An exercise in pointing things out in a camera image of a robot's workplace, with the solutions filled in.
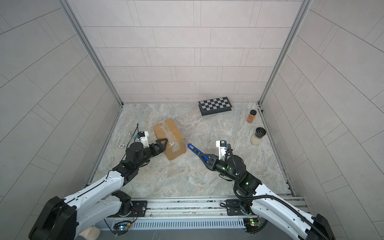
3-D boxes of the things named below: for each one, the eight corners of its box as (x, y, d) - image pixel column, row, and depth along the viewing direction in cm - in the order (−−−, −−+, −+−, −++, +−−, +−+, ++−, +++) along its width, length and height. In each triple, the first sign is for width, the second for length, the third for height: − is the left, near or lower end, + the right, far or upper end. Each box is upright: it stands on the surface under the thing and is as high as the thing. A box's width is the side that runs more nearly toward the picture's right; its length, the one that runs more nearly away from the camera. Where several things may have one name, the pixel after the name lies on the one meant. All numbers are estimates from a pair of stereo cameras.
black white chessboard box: (202, 116, 111) (202, 112, 108) (198, 104, 119) (198, 100, 116) (231, 110, 115) (232, 107, 112) (226, 99, 123) (226, 95, 120)
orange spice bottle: (247, 123, 107) (251, 114, 99) (246, 118, 110) (249, 109, 102) (252, 123, 107) (257, 114, 99) (251, 118, 110) (255, 109, 102)
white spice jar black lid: (251, 145, 96) (257, 135, 86) (249, 137, 99) (255, 127, 90) (260, 145, 96) (267, 135, 86) (258, 137, 99) (264, 127, 90)
